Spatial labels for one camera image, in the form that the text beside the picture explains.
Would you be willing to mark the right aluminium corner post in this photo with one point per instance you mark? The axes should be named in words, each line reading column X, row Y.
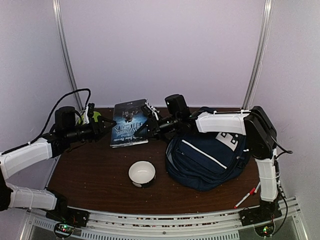
column 261, row 47

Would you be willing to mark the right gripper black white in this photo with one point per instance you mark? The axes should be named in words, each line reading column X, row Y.
column 152, row 125

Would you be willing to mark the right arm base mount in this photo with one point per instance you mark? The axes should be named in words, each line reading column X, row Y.
column 263, row 218

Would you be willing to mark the left aluminium corner post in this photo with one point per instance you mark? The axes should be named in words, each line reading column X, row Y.
column 63, row 43

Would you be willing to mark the aluminium corner post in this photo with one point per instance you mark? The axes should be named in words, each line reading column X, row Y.
column 63, row 43
column 261, row 47

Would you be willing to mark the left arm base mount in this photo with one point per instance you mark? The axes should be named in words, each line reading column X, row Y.
column 67, row 218

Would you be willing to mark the navy blue student backpack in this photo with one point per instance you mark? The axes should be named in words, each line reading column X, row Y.
column 203, row 161

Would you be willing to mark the dark blue cover book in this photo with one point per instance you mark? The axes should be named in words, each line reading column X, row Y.
column 129, row 117

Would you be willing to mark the white black bowl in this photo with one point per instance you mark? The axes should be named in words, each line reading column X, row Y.
column 142, row 174

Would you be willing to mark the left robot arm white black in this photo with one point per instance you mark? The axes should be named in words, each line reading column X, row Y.
column 47, row 145

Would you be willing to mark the red white marker pen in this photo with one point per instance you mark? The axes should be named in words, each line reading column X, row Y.
column 252, row 192

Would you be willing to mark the black white marker pen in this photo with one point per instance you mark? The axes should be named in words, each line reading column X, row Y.
column 257, row 188

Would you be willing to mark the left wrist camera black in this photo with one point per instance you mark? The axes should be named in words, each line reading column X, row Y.
column 64, row 118

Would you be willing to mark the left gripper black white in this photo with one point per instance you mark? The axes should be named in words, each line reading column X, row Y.
column 102, row 130

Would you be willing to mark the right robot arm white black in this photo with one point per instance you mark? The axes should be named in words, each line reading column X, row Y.
column 254, row 123

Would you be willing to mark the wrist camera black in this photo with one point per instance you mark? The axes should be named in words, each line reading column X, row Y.
column 64, row 118
column 176, row 104

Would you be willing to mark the green plate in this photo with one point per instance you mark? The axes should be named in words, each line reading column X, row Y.
column 84, row 119

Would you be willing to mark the aluminium front rail frame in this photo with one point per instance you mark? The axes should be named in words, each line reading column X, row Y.
column 218, row 225

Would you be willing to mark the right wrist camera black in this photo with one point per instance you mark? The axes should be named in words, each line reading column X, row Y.
column 176, row 104

